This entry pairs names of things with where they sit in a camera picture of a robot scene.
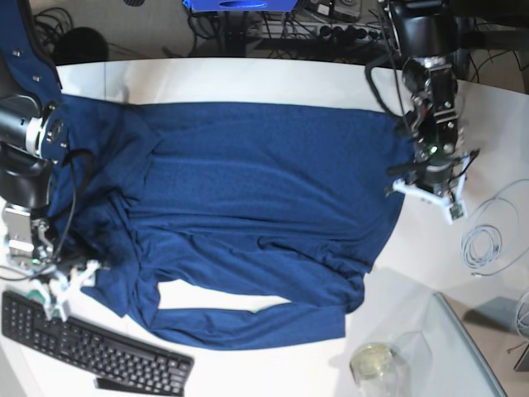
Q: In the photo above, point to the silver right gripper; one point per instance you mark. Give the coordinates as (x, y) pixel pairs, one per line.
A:
(33, 246)

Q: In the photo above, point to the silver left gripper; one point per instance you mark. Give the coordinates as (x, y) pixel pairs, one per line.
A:
(434, 121)

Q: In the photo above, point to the dark blue t-shirt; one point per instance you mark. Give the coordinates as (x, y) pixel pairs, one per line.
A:
(232, 226)

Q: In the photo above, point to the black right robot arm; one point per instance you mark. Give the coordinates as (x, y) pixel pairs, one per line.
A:
(34, 140)

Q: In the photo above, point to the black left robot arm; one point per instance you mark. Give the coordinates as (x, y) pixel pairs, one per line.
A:
(425, 35)

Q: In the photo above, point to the green tape roll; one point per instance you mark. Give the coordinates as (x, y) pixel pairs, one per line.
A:
(36, 296)

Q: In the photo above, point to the black computer keyboard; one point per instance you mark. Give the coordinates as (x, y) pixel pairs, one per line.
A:
(118, 362)

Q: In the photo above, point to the black round stool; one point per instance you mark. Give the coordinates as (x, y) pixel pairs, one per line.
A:
(80, 45)

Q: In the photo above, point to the clear glass jar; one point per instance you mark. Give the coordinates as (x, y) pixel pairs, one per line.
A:
(400, 367)

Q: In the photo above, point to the blue box with hole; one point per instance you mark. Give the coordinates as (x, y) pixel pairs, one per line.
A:
(240, 5)

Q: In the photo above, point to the white camera bracket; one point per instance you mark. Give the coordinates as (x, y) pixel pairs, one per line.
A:
(57, 286)
(440, 182)

